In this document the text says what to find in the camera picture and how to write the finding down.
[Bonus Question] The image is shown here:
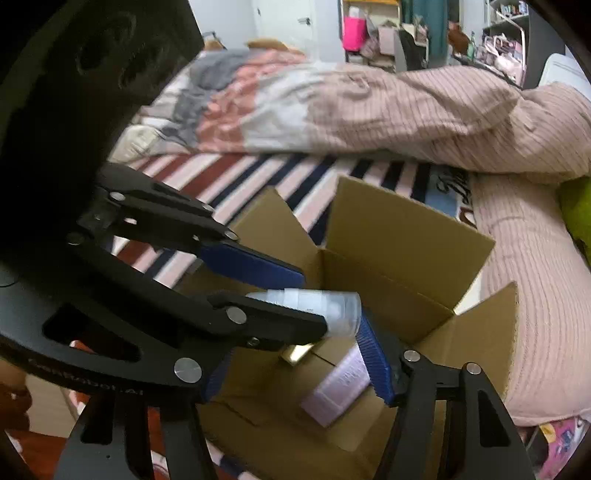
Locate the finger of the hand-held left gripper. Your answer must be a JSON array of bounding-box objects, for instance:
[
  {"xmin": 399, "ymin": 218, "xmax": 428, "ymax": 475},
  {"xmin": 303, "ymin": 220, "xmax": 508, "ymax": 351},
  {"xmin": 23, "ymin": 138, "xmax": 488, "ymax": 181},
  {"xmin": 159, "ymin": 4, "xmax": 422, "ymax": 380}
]
[
  {"xmin": 67, "ymin": 164, "xmax": 305, "ymax": 290},
  {"xmin": 0, "ymin": 240, "xmax": 329, "ymax": 393}
]

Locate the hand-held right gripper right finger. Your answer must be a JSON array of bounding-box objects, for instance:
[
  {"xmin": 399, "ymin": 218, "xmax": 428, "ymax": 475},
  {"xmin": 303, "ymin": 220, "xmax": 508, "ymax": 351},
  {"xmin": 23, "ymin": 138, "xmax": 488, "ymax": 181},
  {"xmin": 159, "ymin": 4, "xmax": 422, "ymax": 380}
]
[{"xmin": 353, "ymin": 316, "xmax": 528, "ymax": 480}]

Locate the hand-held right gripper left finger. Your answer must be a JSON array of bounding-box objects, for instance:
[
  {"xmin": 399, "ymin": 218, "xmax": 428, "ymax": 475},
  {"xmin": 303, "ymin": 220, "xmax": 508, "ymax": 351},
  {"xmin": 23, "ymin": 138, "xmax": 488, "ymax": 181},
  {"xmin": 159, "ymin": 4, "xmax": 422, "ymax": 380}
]
[{"xmin": 53, "ymin": 356, "xmax": 232, "ymax": 480}]

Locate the clear plastic bottle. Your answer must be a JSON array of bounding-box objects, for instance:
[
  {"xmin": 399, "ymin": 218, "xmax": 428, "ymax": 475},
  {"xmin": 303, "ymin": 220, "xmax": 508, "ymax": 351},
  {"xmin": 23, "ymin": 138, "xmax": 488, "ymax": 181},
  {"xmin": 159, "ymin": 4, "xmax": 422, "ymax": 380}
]
[{"xmin": 245, "ymin": 287, "xmax": 363, "ymax": 341}]

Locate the brown cardboard box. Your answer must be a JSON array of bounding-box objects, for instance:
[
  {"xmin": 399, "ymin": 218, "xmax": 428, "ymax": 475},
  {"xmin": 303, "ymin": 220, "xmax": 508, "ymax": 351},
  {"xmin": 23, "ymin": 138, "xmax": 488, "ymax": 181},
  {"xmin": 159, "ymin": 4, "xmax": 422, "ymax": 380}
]
[{"xmin": 178, "ymin": 175, "xmax": 520, "ymax": 480}]

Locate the small gold packet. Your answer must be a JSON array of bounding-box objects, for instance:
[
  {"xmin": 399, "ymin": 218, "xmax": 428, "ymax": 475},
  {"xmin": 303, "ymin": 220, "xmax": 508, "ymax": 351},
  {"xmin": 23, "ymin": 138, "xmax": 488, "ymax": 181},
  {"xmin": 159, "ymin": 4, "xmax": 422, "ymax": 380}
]
[{"xmin": 281, "ymin": 344, "xmax": 318, "ymax": 368}]

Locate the striped bed sheet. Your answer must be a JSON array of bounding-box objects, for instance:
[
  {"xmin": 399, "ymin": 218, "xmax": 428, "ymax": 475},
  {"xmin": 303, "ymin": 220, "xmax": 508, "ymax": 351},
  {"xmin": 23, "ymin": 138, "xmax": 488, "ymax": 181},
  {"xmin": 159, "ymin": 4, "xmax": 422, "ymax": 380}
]
[{"xmin": 106, "ymin": 152, "xmax": 479, "ymax": 288}]

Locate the pink grey patterned quilt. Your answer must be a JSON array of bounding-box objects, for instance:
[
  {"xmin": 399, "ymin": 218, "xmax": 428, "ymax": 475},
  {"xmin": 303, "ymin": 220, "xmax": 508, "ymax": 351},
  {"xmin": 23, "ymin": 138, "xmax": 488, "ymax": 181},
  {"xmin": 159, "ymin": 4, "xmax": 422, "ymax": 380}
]
[{"xmin": 108, "ymin": 48, "xmax": 352, "ymax": 163}]

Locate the pink printed bag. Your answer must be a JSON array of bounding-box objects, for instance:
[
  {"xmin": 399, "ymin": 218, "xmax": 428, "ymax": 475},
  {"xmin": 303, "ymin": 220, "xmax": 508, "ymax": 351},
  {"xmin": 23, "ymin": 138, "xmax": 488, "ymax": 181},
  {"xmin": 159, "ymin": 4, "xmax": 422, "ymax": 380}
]
[{"xmin": 526, "ymin": 415, "xmax": 588, "ymax": 480}]

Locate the white door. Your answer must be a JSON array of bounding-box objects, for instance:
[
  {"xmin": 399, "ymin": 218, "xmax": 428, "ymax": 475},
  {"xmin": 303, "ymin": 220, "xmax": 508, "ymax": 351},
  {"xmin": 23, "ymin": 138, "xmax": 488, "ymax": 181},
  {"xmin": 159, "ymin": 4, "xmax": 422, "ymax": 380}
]
[{"xmin": 254, "ymin": 0, "xmax": 315, "ymax": 43}]

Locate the green plush item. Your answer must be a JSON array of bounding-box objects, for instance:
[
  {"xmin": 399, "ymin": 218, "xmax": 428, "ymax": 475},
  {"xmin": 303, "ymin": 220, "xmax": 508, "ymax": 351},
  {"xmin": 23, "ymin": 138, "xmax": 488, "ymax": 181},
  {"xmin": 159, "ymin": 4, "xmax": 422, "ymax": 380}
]
[{"xmin": 558, "ymin": 178, "xmax": 591, "ymax": 269}]

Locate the bright pink bag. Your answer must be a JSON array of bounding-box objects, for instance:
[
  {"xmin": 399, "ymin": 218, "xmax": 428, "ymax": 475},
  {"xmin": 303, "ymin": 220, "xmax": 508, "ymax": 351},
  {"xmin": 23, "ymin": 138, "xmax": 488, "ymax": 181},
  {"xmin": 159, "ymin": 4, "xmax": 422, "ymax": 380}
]
[{"xmin": 344, "ymin": 7, "xmax": 369, "ymax": 52}]

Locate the pink ribbed duvet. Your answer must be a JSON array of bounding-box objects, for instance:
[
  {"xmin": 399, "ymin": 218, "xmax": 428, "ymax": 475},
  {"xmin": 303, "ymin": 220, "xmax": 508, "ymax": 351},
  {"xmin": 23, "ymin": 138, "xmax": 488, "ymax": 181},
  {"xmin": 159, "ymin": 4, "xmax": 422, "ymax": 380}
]
[{"xmin": 307, "ymin": 62, "xmax": 591, "ymax": 428}]

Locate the black chair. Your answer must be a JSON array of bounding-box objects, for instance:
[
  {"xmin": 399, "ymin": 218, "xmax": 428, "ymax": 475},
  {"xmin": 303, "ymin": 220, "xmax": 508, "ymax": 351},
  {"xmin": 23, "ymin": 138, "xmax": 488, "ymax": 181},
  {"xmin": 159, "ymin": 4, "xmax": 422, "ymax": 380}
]
[{"xmin": 394, "ymin": 30, "xmax": 431, "ymax": 73}]

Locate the teal curtain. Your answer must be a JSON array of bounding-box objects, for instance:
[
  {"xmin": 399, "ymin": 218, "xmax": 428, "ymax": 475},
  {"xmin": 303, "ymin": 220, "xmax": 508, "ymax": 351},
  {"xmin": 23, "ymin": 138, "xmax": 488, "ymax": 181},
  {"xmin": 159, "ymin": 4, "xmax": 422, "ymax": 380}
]
[{"xmin": 411, "ymin": 0, "xmax": 452, "ymax": 56}]

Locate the white storage shelf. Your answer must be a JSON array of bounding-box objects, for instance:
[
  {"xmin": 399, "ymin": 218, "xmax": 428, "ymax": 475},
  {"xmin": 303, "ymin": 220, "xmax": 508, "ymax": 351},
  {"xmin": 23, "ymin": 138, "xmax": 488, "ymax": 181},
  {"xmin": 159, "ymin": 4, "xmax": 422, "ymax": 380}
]
[{"xmin": 481, "ymin": 0, "xmax": 533, "ymax": 87}]

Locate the white pillow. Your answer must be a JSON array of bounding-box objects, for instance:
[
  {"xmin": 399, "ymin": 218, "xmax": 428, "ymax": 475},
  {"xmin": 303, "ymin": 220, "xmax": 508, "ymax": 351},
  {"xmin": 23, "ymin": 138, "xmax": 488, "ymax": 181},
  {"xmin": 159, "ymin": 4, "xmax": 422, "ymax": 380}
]
[{"xmin": 537, "ymin": 53, "xmax": 591, "ymax": 89}]

